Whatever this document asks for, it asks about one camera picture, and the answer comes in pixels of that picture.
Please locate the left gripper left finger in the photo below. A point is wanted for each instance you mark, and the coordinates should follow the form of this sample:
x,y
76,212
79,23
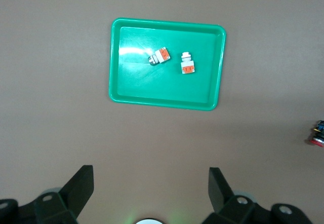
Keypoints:
x,y
71,198

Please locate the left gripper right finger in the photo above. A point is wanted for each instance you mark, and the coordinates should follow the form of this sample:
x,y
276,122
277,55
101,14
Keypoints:
x,y
227,206

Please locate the white orange switch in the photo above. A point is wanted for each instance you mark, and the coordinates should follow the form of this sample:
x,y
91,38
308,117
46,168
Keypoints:
x,y
187,64

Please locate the green push button switch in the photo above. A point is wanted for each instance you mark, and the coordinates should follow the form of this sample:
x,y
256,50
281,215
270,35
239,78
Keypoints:
x,y
160,56

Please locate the green plastic tray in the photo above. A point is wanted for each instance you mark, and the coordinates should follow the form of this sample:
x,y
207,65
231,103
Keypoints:
x,y
164,87

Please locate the red push button switch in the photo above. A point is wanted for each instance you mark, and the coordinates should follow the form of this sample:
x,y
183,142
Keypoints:
x,y
317,135

